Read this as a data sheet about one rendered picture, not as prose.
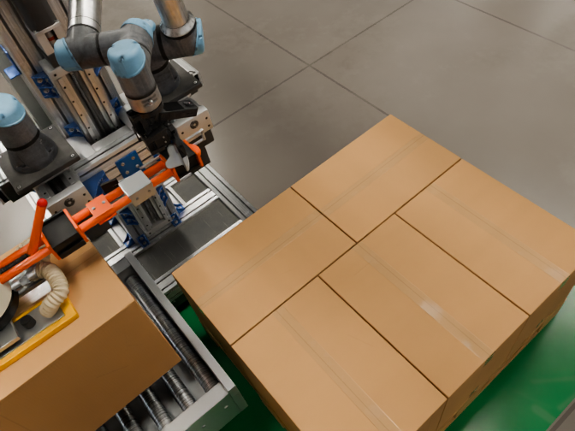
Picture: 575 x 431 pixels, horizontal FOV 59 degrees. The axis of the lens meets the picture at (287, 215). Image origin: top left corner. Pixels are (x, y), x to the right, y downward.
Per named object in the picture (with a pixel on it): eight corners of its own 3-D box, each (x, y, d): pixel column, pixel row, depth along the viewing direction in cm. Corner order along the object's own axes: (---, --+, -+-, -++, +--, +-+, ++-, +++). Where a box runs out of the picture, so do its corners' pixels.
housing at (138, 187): (135, 208, 133) (128, 197, 129) (123, 193, 136) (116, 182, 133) (158, 193, 135) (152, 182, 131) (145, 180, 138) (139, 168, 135)
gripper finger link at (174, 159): (172, 180, 134) (155, 150, 129) (191, 168, 136) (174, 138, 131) (176, 183, 131) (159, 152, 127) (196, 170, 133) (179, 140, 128)
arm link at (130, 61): (141, 32, 111) (138, 56, 106) (158, 73, 120) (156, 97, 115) (106, 38, 112) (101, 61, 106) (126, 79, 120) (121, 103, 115)
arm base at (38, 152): (7, 156, 174) (-10, 135, 166) (47, 133, 178) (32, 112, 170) (22, 180, 166) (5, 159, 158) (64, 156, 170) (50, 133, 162)
